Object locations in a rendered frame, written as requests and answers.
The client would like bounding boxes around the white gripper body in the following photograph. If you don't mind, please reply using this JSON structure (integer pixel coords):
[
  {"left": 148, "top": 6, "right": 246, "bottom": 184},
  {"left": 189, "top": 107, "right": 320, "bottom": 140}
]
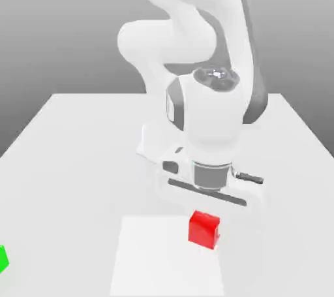
[{"left": 154, "top": 173, "right": 265, "bottom": 216}]

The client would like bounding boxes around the small red cube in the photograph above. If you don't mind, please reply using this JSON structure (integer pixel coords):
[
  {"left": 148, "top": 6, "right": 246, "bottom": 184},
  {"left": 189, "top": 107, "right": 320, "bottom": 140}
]
[{"left": 187, "top": 210, "right": 222, "bottom": 251}]

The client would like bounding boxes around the small green cube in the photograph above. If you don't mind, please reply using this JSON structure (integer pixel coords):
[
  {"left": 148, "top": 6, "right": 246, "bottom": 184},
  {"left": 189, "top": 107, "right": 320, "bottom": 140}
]
[{"left": 0, "top": 244, "right": 10, "bottom": 274}]

